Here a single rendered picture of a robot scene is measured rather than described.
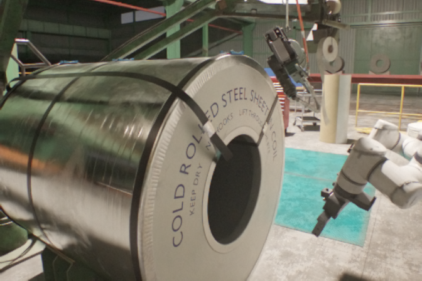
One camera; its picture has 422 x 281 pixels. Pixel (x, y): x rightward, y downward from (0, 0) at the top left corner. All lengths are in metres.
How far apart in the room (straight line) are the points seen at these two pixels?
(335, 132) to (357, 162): 5.09
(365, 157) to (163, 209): 0.62
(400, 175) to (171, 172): 0.66
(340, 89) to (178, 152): 5.15
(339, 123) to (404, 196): 5.16
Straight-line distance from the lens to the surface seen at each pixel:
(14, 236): 2.66
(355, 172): 0.96
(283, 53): 1.33
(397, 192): 0.91
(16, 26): 1.72
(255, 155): 1.56
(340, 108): 5.98
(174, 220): 1.04
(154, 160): 0.89
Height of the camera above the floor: 1.28
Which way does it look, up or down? 9 degrees down
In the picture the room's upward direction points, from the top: straight up
